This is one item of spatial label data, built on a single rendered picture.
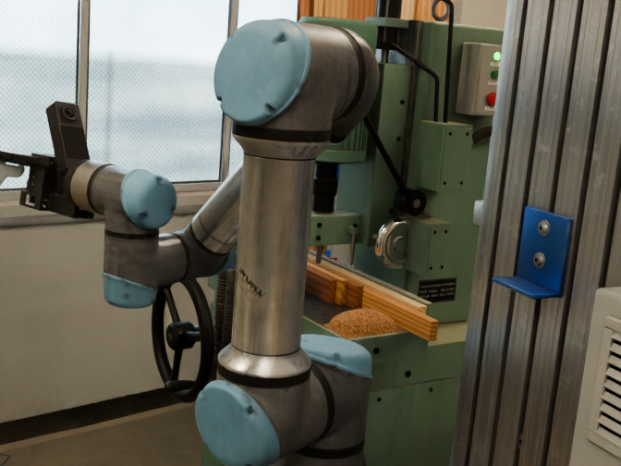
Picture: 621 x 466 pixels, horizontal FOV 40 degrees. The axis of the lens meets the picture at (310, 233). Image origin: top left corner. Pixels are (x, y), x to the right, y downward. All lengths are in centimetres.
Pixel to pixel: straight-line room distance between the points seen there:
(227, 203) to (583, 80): 52
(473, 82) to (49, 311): 176
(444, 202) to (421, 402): 47
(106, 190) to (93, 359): 210
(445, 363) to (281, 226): 111
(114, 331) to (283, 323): 228
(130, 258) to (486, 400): 51
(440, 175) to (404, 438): 61
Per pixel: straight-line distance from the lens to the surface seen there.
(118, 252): 120
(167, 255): 124
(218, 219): 123
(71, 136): 132
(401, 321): 176
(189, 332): 184
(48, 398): 325
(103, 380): 332
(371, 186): 197
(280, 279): 100
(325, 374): 112
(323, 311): 182
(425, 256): 193
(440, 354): 202
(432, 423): 209
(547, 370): 101
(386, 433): 200
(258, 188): 98
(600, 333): 88
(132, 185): 117
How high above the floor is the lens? 143
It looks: 12 degrees down
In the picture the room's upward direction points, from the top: 5 degrees clockwise
